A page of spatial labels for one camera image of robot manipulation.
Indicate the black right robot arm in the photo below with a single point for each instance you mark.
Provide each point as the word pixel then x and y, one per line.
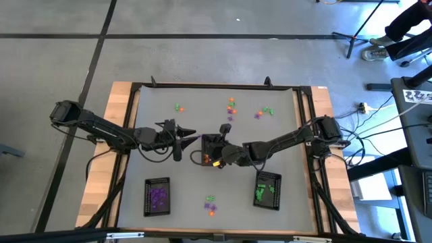
pixel 287 138

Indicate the grey table mat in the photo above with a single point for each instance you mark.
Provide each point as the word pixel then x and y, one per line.
pixel 189 101

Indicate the person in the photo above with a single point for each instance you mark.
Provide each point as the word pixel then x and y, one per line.
pixel 405 23

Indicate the black rig beam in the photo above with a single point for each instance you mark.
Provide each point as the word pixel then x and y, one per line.
pixel 50 236

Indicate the black keyboard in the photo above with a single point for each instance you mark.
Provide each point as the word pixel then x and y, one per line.
pixel 428 192

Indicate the black floor stand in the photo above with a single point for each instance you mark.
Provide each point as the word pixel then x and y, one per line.
pixel 381 86

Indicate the black office chair base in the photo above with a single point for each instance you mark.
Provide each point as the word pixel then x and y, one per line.
pixel 410 62

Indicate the black tripod stand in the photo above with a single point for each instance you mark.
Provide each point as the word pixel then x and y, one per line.
pixel 352 38

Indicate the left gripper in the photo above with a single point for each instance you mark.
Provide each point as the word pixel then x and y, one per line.
pixel 167 138

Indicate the white power strip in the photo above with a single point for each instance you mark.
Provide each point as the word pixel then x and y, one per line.
pixel 364 108

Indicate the black clamp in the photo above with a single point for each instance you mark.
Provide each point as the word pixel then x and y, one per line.
pixel 153 81
pixel 268 81

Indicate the black metal table frame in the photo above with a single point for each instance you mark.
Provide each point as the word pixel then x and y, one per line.
pixel 209 84

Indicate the black frame strut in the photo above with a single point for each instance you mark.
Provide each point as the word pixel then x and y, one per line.
pixel 332 206
pixel 101 202

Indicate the white printed label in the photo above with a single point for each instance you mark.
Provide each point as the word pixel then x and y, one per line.
pixel 416 96

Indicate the grey side desk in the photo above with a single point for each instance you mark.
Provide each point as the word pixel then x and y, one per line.
pixel 415 135

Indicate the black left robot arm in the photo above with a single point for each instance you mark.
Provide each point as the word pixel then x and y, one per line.
pixel 108 130

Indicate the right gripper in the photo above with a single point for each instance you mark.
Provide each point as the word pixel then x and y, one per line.
pixel 231 155

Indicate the grey furniture leg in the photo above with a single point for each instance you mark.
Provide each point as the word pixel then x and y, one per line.
pixel 10 150

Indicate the black slotted plastic basket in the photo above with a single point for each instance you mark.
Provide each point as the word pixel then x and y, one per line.
pixel 278 202
pixel 157 213
pixel 206 138

